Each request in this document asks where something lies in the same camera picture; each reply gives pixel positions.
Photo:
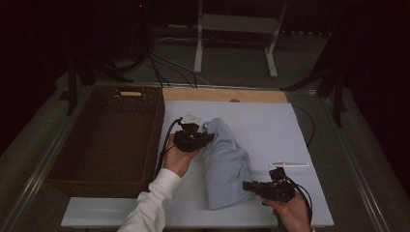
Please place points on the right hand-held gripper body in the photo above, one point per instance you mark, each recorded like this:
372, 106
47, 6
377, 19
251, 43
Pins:
277, 191

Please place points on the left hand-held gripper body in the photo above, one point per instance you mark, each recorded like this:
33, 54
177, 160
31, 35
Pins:
188, 140

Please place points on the light blue tank top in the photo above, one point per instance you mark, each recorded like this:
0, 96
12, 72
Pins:
225, 170

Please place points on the person's left hand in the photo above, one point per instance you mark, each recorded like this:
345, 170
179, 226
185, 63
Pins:
177, 161

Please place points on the person's right hand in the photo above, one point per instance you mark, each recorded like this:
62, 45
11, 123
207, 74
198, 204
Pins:
293, 216

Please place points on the brown wicker basket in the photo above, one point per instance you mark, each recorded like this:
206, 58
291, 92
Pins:
109, 145

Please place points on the black metal stand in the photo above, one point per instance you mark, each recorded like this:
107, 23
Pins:
336, 96
72, 83

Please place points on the white metal stand frame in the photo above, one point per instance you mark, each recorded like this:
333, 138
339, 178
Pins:
238, 23

